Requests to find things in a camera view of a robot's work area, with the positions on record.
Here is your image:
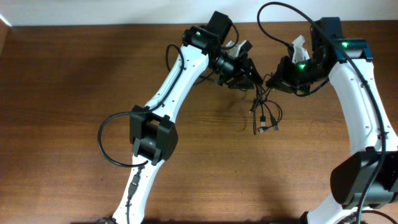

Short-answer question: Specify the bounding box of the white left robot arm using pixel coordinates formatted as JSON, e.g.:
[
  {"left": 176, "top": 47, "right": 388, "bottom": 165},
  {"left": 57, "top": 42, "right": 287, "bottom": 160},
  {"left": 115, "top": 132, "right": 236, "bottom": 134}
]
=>
[{"left": 100, "top": 11, "right": 263, "bottom": 223}]

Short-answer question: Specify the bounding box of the black cable bundle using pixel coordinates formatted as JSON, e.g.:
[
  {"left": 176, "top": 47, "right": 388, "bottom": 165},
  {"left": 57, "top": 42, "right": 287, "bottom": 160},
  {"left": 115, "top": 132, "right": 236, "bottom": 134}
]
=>
[{"left": 248, "top": 73, "right": 284, "bottom": 136}]

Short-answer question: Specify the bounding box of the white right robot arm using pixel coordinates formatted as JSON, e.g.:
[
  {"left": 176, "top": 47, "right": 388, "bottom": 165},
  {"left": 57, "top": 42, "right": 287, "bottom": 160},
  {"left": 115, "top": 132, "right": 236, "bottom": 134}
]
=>
[{"left": 266, "top": 17, "right": 397, "bottom": 223}]

